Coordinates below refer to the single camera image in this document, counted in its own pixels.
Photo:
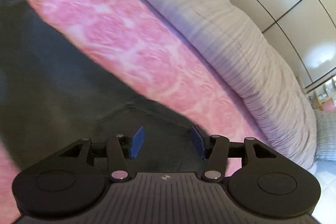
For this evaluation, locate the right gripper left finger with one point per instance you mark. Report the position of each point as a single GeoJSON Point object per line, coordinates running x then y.
{"type": "Point", "coordinates": [136, 142]}

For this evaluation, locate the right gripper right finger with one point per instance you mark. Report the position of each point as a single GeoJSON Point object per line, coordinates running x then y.
{"type": "Point", "coordinates": [199, 140]}

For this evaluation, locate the dark grey garment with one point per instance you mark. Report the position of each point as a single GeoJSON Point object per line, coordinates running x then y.
{"type": "Point", "coordinates": [53, 95]}

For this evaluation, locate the grey checked pillow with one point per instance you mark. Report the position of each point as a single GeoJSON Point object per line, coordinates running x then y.
{"type": "Point", "coordinates": [326, 141]}

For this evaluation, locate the white ribbed rolled duvet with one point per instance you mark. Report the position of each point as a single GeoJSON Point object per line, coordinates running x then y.
{"type": "Point", "coordinates": [234, 46]}

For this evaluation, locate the white bedside shelf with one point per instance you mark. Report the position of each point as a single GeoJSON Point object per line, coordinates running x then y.
{"type": "Point", "coordinates": [323, 96]}

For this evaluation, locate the pink floral blanket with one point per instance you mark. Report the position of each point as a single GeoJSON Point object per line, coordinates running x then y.
{"type": "Point", "coordinates": [131, 40]}

